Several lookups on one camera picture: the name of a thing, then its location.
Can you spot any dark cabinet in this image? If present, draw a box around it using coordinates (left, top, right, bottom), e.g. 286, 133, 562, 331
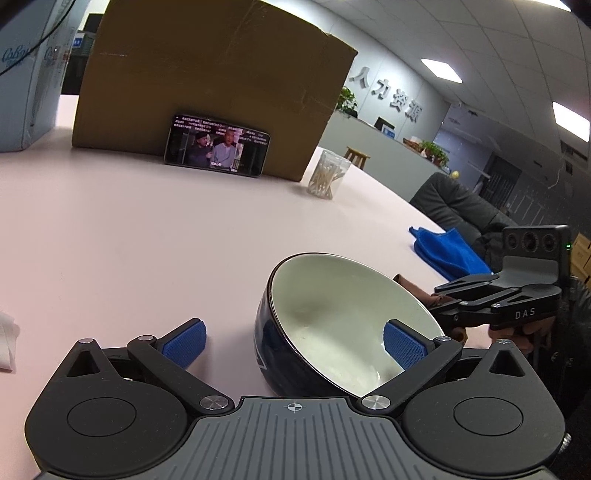
62, 13, 105, 96

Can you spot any blue cloth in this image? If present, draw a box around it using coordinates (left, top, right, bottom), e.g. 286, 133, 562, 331
408, 226, 494, 282

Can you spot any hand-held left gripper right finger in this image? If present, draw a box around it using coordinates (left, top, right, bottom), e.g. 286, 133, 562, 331
355, 319, 527, 413

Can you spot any brown cardboard box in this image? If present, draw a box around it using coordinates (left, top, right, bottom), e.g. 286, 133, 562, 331
71, 0, 359, 184

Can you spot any brown cloth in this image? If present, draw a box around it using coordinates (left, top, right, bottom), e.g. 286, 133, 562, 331
394, 274, 467, 343

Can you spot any ceiling light panel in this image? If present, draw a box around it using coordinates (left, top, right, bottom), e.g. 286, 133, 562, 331
420, 58, 464, 84
552, 101, 591, 143

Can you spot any clear cotton swab container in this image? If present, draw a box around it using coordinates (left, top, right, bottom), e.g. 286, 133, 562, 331
307, 148, 352, 200

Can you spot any person's right hand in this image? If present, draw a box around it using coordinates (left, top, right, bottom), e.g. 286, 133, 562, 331
489, 319, 548, 355

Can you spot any wooden stool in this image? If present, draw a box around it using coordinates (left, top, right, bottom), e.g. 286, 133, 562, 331
344, 146, 371, 171

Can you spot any grey wall lettering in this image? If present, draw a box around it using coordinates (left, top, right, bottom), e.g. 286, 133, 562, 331
348, 65, 424, 124

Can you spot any dark padded chair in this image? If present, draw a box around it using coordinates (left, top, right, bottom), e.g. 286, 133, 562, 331
409, 172, 519, 260

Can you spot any computer monitor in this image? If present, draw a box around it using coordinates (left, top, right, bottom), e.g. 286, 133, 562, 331
373, 116, 397, 140

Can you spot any potted green plant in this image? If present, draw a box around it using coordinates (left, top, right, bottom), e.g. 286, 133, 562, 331
420, 140, 450, 167
337, 87, 359, 117

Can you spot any grey reception counter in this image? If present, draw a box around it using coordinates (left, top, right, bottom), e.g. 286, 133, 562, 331
318, 108, 452, 202

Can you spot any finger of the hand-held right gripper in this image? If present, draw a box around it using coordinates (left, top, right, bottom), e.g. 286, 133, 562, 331
433, 272, 503, 297
435, 298, 468, 343

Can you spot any black cable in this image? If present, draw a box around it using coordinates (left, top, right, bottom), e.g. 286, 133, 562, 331
0, 0, 77, 77

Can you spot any black smartphone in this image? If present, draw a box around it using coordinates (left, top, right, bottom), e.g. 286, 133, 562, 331
163, 113, 271, 179

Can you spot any large pale blue carton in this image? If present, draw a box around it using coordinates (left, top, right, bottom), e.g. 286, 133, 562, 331
0, 0, 80, 153

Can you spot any white tissue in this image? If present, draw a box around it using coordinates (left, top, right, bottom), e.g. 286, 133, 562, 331
0, 310, 22, 373

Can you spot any tan storage box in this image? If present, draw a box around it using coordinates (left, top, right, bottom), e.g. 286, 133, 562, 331
571, 233, 591, 278

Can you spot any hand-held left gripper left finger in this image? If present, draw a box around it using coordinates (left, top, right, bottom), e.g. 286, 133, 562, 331
65, 319, 235, 413

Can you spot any dark blue ceramic bowl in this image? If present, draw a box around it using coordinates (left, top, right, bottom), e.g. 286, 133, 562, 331
254, 252, 447, 399

